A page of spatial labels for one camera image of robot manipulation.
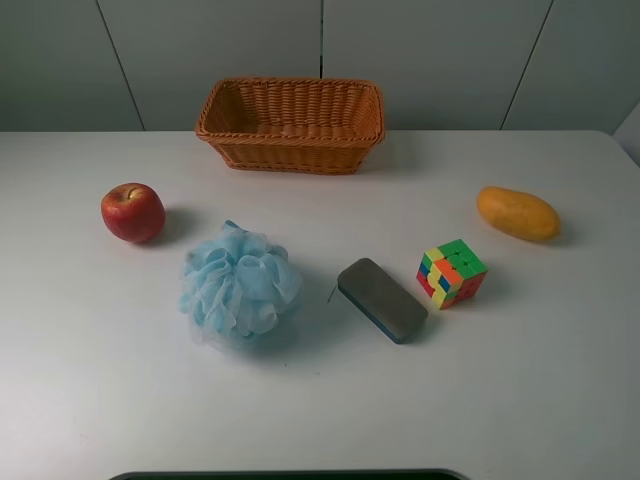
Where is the light blue bath loofah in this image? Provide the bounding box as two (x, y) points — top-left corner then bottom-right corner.
(178, 220), (303, 349)

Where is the multicoloured puzzle cube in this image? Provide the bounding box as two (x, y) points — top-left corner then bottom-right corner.
(416, 239), (488, 310)

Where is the red apple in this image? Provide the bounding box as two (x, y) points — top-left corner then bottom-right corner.
(100, 183), (166, 244)

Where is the yellow mango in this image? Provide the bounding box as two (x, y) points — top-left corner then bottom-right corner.
(476, 186), (561, 242)

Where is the grey and blue board eraser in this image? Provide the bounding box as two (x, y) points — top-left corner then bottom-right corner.
(337, 258), (428, 344)

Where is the brown wicker basket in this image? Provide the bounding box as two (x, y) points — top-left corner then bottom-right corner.
(195, 77), (385, 175)

